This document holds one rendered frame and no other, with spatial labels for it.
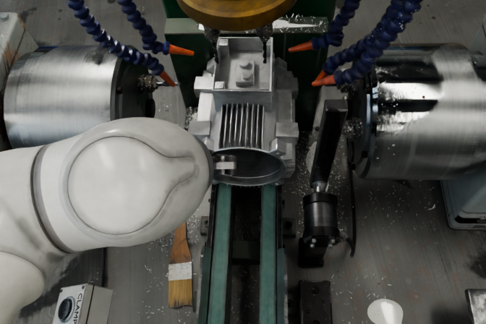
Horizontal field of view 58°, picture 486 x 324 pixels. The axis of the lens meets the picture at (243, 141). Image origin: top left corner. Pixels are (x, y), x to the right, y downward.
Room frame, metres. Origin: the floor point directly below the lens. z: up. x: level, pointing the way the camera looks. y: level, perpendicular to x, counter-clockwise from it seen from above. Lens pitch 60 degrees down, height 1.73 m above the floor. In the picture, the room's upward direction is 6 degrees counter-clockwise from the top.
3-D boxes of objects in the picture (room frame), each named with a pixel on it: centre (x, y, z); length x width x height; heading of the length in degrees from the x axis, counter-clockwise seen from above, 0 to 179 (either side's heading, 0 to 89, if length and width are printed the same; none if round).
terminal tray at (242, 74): (0.49, -0.02, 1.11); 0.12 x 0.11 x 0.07; 172
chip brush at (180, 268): (0.27, 0.16, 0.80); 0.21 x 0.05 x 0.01; 179
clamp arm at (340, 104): (0.32, -0.13, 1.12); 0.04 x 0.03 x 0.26; 172
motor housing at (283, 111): (0.45, -0.01, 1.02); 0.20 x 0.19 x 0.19; 172
